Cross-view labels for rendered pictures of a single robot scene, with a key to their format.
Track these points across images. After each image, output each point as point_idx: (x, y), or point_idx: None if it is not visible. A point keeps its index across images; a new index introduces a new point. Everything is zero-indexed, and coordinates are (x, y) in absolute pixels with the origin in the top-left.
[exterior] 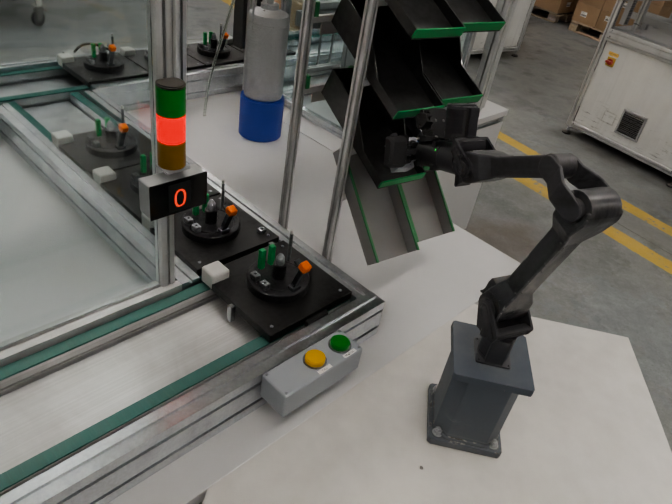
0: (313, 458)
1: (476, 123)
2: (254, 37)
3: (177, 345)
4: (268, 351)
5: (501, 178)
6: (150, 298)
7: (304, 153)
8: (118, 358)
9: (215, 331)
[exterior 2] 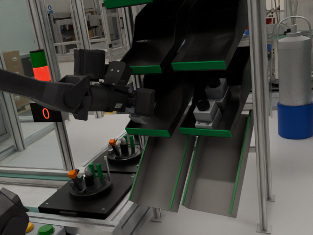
0: None
1: (78, 62)
2: (277, 57)
3: (35, 197)
4: (27, 213)
5: (44, 103)
6: (53, 172)
7: (306, 151)
8: (18, 190)
9: None
